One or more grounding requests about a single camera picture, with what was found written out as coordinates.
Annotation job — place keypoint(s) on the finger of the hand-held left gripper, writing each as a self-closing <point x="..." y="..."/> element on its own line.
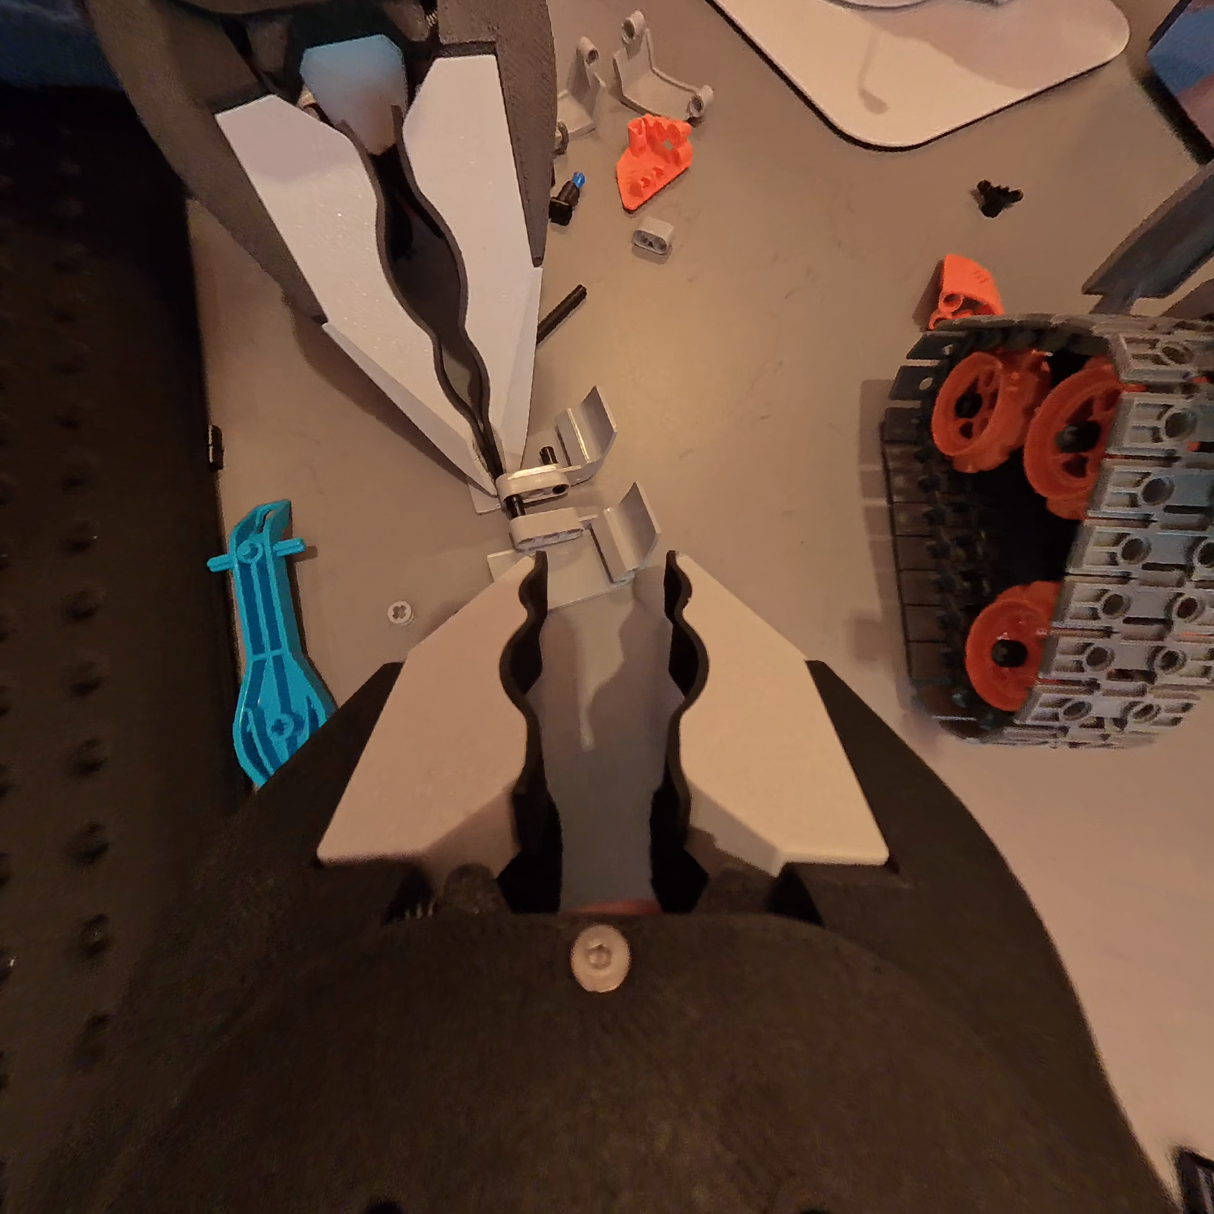
<point x="474" y="170"/>
<point x="312" y="218"/>

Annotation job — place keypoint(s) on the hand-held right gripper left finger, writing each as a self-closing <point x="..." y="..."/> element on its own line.
<point x="436" y="758"/>

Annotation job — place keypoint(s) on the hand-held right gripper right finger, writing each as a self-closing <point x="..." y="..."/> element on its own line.
<point x="767" y="758"/>

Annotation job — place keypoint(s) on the teal separator tool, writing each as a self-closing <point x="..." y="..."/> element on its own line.
<point x="280" y="728"/>

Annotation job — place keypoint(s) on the grey curved panel assembly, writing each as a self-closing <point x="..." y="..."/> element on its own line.
<point x="569" y="578"/>
<point x="588" y="430"/>

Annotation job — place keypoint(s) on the person's left forearm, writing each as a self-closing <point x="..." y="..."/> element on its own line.
<point x="37" y="37"/>

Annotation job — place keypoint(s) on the dark grey track link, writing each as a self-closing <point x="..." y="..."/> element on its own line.
<point x="1196" y="1180"/>

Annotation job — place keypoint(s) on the black pin with blue tip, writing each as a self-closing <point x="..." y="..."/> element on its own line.
<point x="562" y="201"/>

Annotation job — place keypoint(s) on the orange ribbed panel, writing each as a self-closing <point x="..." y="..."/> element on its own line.
<point x="644" y="170"/>

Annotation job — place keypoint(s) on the small grey bush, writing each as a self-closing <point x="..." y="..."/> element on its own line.
<point x="400" y="613"/>

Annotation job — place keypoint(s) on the long black axle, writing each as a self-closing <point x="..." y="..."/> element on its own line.
<point x="560" y="312"/>

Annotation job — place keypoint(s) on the small grey connector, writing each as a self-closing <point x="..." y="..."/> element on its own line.
<point x="653" y="237"/>

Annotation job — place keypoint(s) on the black perforated chair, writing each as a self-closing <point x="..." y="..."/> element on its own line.
<point x="94" y="569"/>

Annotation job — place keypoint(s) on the grey orange tracked toy robot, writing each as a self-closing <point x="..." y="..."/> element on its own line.
<point x="1137" y="493"/>

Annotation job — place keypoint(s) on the orange wedge panel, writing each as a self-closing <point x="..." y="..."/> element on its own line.
<point x="967" y="284"/>

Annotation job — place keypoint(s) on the dark blue robot kit box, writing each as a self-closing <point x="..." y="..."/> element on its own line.
<point x="1185" y="56"/>

